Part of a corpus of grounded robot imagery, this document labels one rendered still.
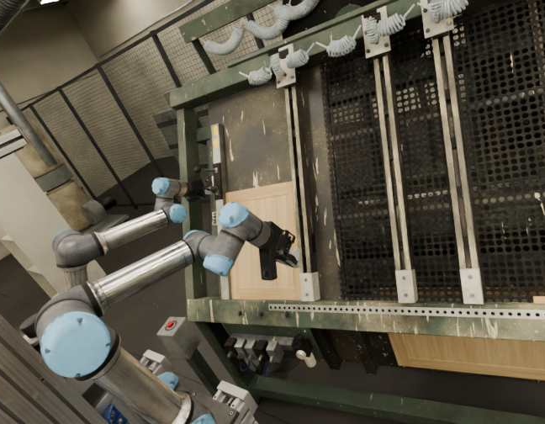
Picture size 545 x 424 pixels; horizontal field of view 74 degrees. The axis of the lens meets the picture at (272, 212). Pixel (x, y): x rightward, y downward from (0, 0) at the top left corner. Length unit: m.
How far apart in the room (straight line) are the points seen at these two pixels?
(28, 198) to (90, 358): 4.36
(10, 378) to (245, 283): 1.09
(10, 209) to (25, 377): 4.02
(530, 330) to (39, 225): 4.83
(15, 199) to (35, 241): 0.53
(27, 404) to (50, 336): 0.38
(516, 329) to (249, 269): 1.14
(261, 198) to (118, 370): 1.16
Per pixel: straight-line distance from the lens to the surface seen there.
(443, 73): 1.63
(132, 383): 0.95
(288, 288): 1.76
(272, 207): 1.79
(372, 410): 2.20
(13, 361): 1.15
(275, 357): 1.82
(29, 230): 5.14
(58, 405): 1.23
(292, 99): 1.79
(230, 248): 0.96
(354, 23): 1.75
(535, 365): 2.07
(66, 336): 0.84
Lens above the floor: 2.01
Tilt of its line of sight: 26 degrees down
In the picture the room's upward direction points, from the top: 24 degrees counter-clockwise
